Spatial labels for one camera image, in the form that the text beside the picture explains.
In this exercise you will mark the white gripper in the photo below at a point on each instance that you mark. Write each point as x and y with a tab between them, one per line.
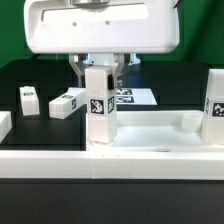
117	26

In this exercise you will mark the white desk tabletop tray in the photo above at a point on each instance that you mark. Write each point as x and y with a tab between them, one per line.
159	131

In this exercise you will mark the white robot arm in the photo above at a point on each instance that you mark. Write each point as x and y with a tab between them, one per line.
110	58

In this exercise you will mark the fiducial marker sheet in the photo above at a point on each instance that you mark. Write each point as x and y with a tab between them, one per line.
123	96

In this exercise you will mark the white front fence bar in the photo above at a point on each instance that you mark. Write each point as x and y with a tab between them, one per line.
119	165

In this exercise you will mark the white left fence block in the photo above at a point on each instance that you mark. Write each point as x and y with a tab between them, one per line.
5	124

